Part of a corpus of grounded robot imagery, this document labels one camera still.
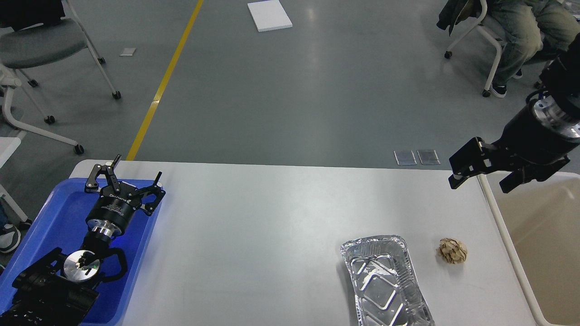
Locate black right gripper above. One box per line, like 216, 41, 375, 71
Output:
448, 105, 579, 194

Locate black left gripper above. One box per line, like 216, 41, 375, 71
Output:
84, 154, 166, 236

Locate aluminium foil tray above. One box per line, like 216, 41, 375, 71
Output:
340, 235, 435, 326

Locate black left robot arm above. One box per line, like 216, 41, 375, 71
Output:
1, 156, 166, 326

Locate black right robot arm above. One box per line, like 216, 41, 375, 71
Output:
448, 38, 580, 193

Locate right clear floor plate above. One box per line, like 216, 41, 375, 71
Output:
416, 150, 441, 165

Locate clear floor plate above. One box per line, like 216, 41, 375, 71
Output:
416, 150, 441, 165
393, 150, 418, 166

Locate beige plastic bin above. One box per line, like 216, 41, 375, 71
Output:
478, 173, 580, 326

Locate blue plastic tray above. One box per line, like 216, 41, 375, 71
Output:
0, 177, 158, 326

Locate left clear floor plate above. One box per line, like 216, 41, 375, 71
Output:
393, 150, 418, 166

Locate crumpled brown paper ball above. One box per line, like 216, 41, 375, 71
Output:
437, 238, 468, 264

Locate white side table corner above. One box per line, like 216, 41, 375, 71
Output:
0, 137, 21, 168

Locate person in blue jeans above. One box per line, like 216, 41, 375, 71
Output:
0, 206, 21, 254

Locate white chair right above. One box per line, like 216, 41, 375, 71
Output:
444, 0, 544, 98

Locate seated person in green trousers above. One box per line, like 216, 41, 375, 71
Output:
437, 0, 580, 98

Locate grey office chair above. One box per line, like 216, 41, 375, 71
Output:
1, 0, 121, 100

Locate white board on floor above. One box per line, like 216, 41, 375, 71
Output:
247, 0, 293, 32

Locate white chair frame left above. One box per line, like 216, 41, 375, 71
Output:
0, 63, 85, 155

